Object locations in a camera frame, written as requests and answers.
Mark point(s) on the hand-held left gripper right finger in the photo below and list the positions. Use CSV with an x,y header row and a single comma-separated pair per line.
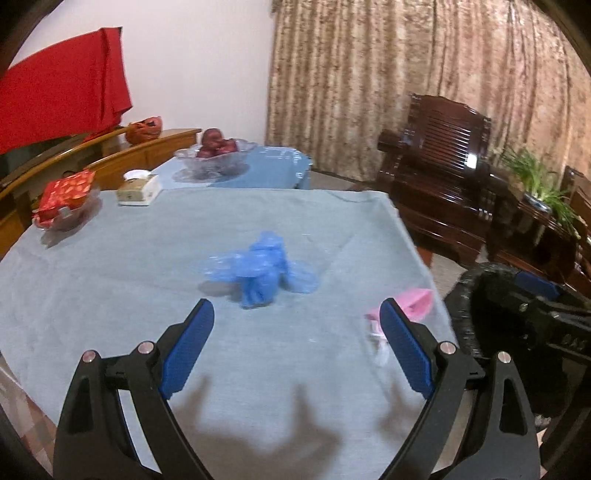
x,y
406,346

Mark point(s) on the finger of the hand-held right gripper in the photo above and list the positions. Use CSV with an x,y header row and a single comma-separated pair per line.
x,y
538,285
521,305

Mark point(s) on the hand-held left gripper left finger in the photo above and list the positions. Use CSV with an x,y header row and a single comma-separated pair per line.
x,y
189,346

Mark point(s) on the blue plastic bag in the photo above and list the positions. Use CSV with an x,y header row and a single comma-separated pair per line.
x,y
261,270

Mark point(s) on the dark wooden side table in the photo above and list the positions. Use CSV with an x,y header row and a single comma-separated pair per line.
x,y
535,240

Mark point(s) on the pink wrapper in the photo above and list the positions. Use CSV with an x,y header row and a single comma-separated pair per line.
x,y
415,300

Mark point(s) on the grey-blue tablecloth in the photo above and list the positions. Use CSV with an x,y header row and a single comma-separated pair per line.
x,y
138,277

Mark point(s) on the green potted plant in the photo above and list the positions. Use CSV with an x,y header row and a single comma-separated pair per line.
x,y
540,177

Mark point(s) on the dark wooden chair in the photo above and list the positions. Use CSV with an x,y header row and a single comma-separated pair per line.
x,y
438,184

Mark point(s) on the tissue box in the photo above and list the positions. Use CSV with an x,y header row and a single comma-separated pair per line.
x,y
136,189

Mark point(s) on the glass dish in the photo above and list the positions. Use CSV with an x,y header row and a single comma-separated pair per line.
x,y
69,219

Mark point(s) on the glass fruit bowl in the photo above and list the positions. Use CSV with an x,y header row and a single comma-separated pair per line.
x,y
217,164

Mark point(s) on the red apple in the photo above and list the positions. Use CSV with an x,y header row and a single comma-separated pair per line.
x,y
212,137
227,146
205,152

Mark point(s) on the red patterned packet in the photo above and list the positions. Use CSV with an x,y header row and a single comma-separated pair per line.
x,y
67,191

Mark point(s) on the wooden cabinet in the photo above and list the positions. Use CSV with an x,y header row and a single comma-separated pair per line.
x,y
134,154

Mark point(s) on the orange plastic bag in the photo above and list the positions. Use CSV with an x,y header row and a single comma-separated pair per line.
x,y
143,129

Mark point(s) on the dark screen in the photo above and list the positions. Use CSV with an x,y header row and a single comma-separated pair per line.
x,y
32,159

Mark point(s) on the beige patterned curtain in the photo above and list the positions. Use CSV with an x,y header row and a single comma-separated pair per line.
x,y
415,55

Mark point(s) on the red cloth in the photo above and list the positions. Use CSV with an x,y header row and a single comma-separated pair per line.
x,y
60,92

